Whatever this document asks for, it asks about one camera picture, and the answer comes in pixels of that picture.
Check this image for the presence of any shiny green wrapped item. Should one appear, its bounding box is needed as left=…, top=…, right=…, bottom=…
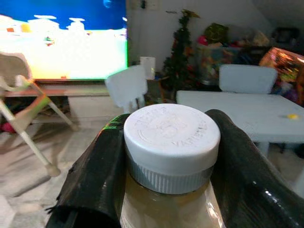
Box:
left=204, top=23, right=229, bottom=44

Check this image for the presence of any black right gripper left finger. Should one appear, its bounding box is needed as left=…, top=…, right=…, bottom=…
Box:
left=46, top=113, right=130, bottom=228

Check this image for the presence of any white box device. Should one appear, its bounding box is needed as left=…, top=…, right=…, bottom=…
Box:
left=140, top=56, right=156, bottom=80

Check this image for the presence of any clear bin of colourful toys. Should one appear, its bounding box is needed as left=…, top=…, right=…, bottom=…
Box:
left=196, top=44, right=238, bottom=85

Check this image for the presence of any small white plastic chair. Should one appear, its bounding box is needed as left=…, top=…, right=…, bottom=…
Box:
left=105, top=65, right=148, bottom=114
left=218, top=64, right=278, bottom=95

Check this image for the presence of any white green high chair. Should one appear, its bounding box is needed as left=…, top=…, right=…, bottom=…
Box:
left=0, top=52, right=79, bottom=178

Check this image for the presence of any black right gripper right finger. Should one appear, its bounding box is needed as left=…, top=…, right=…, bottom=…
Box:
left=205, top=109, right=304, bottom=228

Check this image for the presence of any flat screen television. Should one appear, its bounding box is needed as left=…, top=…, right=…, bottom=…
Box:
left=0, top=0, right=129, bottom=80

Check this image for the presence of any shiny copper gift bag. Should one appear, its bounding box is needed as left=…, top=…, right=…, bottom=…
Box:
left=258, top=47, right=304, bottom=83

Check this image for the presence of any sauce bottle with white cap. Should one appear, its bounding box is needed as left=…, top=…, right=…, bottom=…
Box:
left=120, top=103, right=225, bottom=228

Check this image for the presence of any small christmas tree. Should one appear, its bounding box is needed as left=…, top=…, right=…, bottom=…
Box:
left=162, top=9, right=200, bottom=90

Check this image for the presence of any white plastic kids table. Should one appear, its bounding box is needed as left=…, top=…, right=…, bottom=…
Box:
left=176, top=90, right=304, bottom=159

